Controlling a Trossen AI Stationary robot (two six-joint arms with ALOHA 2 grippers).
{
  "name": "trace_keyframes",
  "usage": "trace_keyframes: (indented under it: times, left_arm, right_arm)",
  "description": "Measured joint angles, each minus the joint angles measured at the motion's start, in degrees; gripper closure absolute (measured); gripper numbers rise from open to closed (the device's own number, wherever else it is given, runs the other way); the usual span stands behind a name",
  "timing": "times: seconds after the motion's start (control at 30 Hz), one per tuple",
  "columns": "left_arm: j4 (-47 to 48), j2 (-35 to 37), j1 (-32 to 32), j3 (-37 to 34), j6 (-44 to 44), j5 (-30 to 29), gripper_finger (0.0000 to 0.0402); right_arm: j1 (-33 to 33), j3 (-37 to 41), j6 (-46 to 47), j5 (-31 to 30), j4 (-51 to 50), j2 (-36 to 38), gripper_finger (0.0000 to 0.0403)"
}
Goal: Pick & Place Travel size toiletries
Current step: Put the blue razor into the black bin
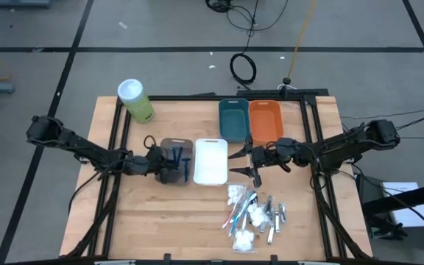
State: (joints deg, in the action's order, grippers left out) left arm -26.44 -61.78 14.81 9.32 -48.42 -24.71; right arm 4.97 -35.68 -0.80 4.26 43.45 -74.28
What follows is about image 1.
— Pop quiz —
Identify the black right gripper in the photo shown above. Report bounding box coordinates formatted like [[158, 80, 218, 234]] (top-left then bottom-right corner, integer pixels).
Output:
[[227, 135, 299, 189]]

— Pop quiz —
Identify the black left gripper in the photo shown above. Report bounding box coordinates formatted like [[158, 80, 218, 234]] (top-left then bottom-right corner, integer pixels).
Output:
[[144, 143, 181, 186]]

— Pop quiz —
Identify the blue disposable razor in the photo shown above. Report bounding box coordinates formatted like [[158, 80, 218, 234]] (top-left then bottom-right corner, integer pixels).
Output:
[[180, 157, 192, 183], [170, 146, 184, 172]]

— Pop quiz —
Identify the cotton balls clear bag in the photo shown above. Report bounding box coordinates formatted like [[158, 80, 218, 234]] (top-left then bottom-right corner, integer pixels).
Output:
[[247, 202, 270, 228], [231, 227, 256, 254], [226, 185, 248, 207]]

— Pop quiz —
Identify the blue toothbrush clear pack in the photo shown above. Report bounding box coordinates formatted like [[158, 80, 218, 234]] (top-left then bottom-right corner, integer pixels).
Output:
[[233, 191, 258, 227], [227, 205, 252, 239]]

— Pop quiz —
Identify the red toothbrush clear pack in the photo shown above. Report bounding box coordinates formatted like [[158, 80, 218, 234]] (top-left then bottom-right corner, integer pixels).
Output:
[[222, 194, 244, 230]]

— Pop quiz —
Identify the grey translucent plastic bin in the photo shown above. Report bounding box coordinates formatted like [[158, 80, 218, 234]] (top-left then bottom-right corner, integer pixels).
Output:
[[155, 137, 197, 186]]

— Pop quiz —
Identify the white plastic bin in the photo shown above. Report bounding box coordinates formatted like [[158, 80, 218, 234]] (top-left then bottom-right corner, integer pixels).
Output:
[[192, 138, 230, 186]]

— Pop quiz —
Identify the teal plastic bin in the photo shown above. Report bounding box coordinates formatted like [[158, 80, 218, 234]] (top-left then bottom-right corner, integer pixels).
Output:
[[218, 98, 252, 144]]

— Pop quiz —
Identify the orange plastic bin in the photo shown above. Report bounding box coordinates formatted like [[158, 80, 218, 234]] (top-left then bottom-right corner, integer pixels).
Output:
[[247, 99, 285, 146]]

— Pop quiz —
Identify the green wipes canister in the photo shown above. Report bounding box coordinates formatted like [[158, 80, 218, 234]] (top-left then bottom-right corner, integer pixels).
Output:
[[117, 78, 156, 124]]

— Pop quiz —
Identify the black stand beam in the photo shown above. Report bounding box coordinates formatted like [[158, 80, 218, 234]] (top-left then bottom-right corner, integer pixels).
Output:
[[361, 180, 424, 217]]

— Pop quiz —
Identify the white box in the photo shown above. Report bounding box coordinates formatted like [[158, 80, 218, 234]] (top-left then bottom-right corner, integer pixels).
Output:
[[380, 181, 424, 228]]

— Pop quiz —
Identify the black coiled floor cable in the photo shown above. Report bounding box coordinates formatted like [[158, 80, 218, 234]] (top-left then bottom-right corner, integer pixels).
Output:
[[228, 0, 260, 90]]

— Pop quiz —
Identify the yellow hanging cord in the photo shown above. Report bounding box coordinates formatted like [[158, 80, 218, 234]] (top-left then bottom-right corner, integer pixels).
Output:
[[287, 0, 318, 80]]

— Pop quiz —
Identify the black loose floor cable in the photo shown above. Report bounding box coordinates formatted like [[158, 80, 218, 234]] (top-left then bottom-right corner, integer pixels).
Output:
[[205, 0, 290, 32]]

